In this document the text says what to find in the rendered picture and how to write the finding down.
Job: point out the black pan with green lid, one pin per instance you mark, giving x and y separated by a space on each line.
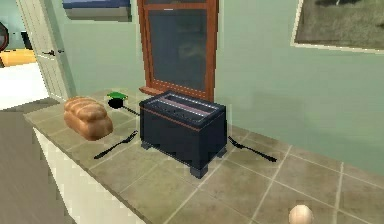
117 100

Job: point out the brown framed window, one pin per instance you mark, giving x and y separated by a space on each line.
178 46

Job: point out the blue and grey wall shelf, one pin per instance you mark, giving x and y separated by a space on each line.
96 10

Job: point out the white framed picture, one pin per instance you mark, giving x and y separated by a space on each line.
343 25

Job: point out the white counter cabinet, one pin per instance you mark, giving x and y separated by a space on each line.
80 186

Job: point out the black toaster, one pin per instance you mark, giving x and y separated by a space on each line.
181 131

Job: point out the pale egg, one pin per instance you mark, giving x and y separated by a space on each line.
300 214

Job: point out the brown bread loaf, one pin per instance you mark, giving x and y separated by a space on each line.
87 117

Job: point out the white room door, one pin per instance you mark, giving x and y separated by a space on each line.
45 46

